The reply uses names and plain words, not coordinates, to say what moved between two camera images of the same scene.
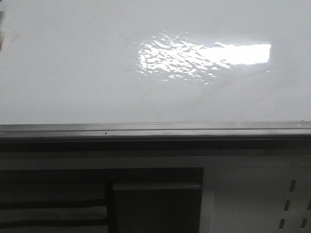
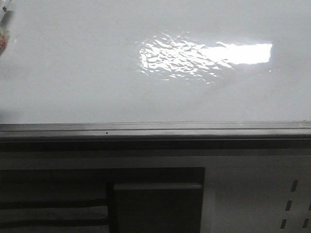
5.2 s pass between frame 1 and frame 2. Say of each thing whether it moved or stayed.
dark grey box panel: stayed
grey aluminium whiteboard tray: stayed
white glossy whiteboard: stayed
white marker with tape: moved
